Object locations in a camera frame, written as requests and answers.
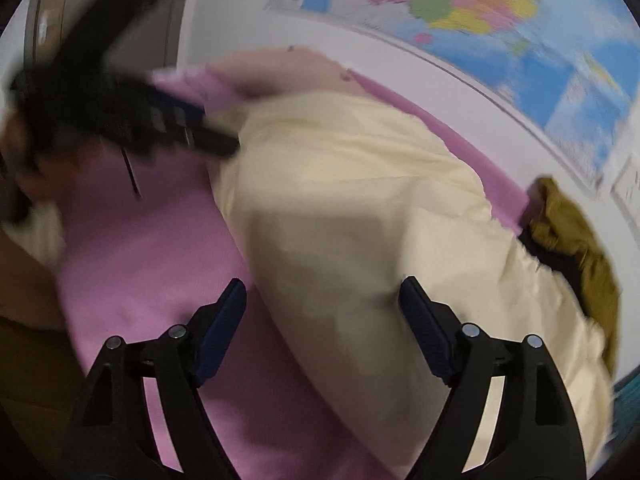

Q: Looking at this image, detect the cream yellow jacket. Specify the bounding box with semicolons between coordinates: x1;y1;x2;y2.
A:
210;92;612;477

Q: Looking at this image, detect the person's left hand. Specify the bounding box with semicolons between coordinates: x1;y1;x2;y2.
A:
1;112;103;203

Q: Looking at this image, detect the folded peach pink garment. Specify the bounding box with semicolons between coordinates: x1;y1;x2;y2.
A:
209;46;370;98

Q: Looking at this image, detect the teal perforated plastic basket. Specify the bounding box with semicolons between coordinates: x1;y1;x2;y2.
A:
613;372;640;442

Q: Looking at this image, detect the olive green garment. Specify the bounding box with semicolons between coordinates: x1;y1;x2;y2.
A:
518;177;620;375

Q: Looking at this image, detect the white wall socket panel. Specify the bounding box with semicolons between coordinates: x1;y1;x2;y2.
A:
612;155;640;226

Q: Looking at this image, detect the colourful wall map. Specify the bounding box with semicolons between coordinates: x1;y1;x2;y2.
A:
269;0;639;189

